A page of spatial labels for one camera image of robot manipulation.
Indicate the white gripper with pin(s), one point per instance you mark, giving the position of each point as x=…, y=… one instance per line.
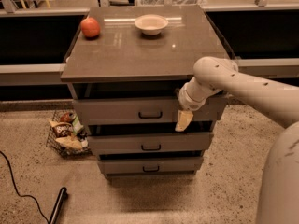
x=186, y=101

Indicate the grey top drawer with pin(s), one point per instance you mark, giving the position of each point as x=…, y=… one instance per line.
x=127, y=110

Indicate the grey drawer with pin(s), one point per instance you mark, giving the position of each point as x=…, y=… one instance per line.
x=127, y=110
x=158, y=142
x=144, y=166

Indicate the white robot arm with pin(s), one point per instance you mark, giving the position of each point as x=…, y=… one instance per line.
x=279, y=193

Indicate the grey middle drawer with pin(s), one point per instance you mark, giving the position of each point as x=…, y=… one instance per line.
x=158, y=142

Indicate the grey bottom drawer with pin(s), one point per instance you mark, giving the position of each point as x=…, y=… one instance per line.
x=144, y=166

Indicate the grey drawer cabinet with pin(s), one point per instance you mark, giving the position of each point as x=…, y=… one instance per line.
x=124, y=63

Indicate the white bowl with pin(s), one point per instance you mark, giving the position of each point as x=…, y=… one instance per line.
x=151, y=24

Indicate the green snack packet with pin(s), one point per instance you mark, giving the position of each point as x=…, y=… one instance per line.
x=77, y=126

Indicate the yellow chip bag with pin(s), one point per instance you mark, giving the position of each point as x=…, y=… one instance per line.
x=69, y=142

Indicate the red soda can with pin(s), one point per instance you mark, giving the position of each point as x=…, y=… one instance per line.
x=67, y=117

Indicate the brown snack bag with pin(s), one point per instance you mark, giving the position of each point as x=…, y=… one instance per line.
x=61, y=129

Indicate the red apple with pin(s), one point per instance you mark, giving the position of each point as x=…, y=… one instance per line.
x=90, y=27

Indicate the black left base leg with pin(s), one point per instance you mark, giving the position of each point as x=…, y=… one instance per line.
x=62, y=196

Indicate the wire basket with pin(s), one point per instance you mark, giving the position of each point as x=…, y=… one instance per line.
x=64, y=152

